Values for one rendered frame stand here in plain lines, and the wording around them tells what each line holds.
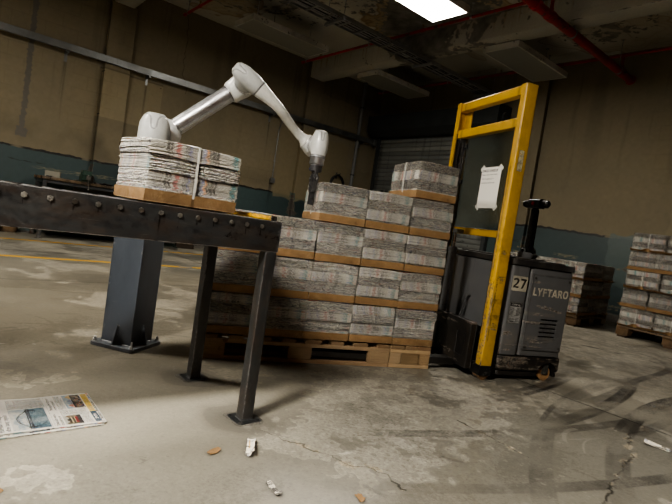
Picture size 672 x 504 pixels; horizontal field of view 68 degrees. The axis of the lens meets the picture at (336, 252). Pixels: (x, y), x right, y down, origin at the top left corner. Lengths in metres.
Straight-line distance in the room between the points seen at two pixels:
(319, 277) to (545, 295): 1.52
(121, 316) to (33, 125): 6.48
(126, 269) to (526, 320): 2.44
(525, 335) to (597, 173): 5.94
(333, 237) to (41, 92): 6.93
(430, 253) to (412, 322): 0.45
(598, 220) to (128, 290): 7.55
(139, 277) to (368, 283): 1.29
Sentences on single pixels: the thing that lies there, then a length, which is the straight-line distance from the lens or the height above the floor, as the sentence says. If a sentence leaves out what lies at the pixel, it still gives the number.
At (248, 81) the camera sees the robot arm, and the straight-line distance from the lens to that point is 2.99.
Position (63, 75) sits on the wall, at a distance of 9.27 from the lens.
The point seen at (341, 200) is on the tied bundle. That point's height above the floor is 0.97.
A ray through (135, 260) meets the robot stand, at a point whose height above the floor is 0.48.
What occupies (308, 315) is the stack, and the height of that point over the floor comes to 0.28.
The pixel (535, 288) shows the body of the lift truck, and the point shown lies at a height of 0.61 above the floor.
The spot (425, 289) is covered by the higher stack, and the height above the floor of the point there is 0.51.
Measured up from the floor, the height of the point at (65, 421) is 0.01.
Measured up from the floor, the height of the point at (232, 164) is 1.00.
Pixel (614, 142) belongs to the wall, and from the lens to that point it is 9.19.
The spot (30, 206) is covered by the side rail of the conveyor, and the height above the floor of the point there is 0.74.
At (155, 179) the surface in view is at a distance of 1.90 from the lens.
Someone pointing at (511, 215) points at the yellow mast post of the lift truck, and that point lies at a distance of 3.25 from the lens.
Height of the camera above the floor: 0.82
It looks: 3 degrees down
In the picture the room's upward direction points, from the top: 9 degrees clockwise
